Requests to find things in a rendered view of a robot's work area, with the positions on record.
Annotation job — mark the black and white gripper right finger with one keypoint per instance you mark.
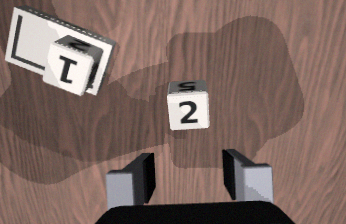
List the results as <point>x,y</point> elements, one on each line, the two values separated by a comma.
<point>245,180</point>

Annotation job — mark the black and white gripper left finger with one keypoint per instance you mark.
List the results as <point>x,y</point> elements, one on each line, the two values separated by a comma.
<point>132,185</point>

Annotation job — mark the white and grey cube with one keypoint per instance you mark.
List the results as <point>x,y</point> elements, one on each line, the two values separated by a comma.
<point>188,105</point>
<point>72,64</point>

